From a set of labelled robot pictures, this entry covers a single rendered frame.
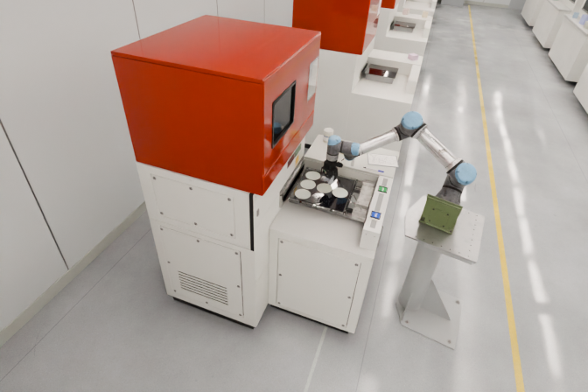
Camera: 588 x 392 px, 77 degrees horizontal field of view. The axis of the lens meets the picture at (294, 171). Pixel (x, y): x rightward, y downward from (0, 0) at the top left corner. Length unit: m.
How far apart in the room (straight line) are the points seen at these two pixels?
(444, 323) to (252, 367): 1.38
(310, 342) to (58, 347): 1.63
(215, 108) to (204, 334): 1.66
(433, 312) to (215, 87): 2.25
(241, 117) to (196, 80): 0.24
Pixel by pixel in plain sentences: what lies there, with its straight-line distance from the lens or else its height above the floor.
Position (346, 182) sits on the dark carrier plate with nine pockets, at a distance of 2.50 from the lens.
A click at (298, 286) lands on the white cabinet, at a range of 2.51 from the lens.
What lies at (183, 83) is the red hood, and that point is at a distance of 1.71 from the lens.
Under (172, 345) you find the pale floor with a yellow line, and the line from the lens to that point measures 2.80.
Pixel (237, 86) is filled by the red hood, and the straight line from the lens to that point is 1.57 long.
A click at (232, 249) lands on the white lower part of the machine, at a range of 2.18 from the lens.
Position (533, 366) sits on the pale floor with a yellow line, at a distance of 3.17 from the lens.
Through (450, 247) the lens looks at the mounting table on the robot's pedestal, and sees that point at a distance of 2.37.
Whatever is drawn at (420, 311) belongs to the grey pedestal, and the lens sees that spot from 3.04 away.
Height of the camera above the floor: 2.37
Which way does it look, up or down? 35 degrees down
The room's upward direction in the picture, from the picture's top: 3 degrees clockwise
